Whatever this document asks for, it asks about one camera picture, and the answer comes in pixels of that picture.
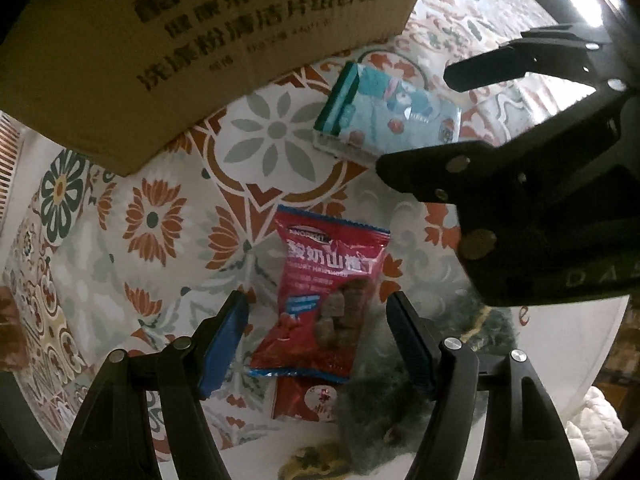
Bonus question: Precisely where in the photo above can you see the white quilted cloth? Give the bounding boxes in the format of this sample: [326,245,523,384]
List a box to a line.
[565,385,631,480]

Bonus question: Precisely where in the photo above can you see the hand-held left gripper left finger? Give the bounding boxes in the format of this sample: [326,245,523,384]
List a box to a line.
[56,289,251,480]

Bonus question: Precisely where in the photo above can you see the red candy packet white heart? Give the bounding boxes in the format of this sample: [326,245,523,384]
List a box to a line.
[272,377,346,423]

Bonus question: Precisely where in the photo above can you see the teal printed tissue pack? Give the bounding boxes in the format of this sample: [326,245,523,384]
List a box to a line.
[313,60,463,161]

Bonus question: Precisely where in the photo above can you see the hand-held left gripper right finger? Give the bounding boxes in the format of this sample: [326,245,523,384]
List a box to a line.
[385,290,581,480]

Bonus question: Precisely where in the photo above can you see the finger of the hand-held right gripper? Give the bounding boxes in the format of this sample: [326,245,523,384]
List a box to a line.
[444,25,616,93]
[375,141,532,262]

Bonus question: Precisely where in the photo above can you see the brown cardboard box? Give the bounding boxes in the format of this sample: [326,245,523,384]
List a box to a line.
[0,0,433,177]

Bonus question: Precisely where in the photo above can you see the red snack packet blue edges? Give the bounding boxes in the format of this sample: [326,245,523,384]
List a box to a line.
[248,205,392,385]

